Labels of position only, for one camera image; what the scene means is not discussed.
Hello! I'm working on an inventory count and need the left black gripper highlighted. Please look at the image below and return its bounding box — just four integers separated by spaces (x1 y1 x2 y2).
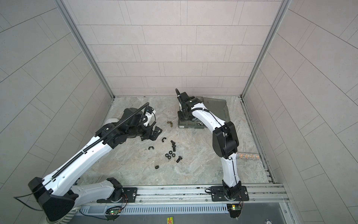
126 118 164 141

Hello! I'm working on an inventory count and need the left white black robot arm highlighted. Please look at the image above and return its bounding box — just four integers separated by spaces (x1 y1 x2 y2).
28 103 162 224

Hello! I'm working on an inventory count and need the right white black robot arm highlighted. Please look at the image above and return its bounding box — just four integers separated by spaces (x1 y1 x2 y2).
175 89 249 202

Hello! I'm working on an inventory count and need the black nut cluster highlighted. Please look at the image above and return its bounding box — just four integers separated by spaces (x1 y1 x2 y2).
165 151 176 160

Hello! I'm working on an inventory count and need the green compartment organizer box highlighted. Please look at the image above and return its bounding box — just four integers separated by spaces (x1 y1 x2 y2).
177 95 226 131

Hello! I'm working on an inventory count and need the white round container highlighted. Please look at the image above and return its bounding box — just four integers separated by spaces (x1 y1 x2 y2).
104 118 119 127

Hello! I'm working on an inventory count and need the black bolt lower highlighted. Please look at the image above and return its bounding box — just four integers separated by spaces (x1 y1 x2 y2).
176 156 183 163

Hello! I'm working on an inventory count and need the sprinkle-filled clear bottle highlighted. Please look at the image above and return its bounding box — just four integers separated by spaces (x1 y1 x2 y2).
236 152 261 160

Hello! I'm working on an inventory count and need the left controller board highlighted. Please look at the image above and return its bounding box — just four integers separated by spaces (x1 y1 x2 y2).
105 206 123 221

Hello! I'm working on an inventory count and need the controller board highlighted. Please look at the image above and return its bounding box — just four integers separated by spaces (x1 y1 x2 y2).
105 206 123 221
227 204 242 218

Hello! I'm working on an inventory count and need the right controller board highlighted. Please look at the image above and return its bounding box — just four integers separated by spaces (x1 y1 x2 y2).
227 204 242 218

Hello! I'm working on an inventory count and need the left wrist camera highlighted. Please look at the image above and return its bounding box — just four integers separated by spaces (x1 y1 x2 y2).
145 106 156 122

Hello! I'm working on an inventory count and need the aluminium mounting rail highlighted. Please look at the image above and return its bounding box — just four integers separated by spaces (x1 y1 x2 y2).
134 183 290 204

